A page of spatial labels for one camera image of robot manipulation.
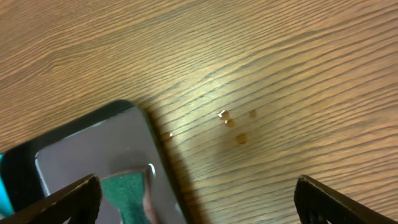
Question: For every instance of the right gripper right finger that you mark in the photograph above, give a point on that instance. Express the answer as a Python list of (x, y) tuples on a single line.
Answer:
[(316, 202)]

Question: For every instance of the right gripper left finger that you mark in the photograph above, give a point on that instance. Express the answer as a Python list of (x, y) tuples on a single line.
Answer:
[(77, 203)]

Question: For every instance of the green sponge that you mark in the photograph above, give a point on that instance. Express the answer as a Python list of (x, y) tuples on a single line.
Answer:
[(126, 193)]

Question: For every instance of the black rectangular tray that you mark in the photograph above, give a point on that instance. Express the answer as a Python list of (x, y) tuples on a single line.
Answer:
[(115, 139)]

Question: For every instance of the teal plastic tray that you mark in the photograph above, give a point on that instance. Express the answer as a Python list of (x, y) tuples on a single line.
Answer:
[(6, 208)]

